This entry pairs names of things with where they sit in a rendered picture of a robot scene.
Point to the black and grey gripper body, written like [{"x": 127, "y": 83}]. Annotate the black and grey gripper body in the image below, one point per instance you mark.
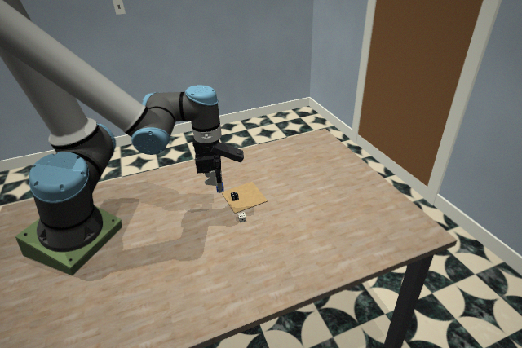
[{"x": 204, "y": 159}]

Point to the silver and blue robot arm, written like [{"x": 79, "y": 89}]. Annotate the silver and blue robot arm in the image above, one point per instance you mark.
[{"x": 63, "y": 184}]

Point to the tan square mat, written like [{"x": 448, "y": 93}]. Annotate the tan square mat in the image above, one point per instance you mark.
[{"x": 249, "y": 196}]

